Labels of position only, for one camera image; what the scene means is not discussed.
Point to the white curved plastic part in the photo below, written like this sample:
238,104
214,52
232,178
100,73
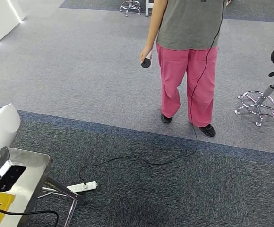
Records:
4,128

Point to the black handheld controller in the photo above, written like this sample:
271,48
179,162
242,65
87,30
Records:
146,63

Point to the steel workbench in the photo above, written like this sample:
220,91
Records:
30,175

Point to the yellow tape on workbench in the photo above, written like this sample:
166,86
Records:
0,206

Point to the white power strip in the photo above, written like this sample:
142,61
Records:
80,187

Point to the white lit booth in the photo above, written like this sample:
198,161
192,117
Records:
0,18

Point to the stool with chrome base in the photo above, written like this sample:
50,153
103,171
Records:
130,5

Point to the white desk leg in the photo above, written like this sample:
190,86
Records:
149,7

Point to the person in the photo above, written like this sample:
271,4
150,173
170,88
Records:
189,31

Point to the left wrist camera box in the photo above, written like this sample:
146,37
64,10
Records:
11,177

